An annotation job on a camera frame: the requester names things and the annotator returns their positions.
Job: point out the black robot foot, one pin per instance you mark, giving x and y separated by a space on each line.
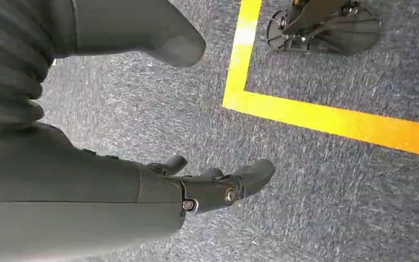
347 36

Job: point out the ribbed grey right arm sleeve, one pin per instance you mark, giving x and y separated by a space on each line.
9 61

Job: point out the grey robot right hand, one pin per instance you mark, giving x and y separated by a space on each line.
68 188

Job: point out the yellow floor tape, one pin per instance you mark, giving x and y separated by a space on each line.
303 114

